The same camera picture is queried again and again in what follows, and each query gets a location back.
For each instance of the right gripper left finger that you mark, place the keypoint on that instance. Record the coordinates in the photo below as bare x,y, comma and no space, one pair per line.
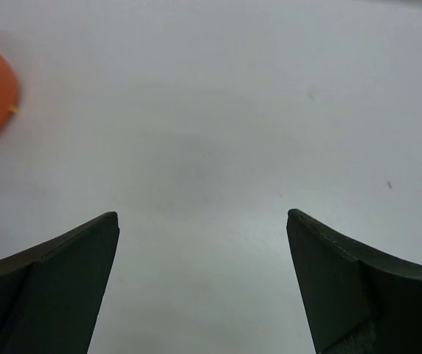
51,294

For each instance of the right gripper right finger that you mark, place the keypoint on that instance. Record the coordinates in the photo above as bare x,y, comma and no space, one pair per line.
357,299

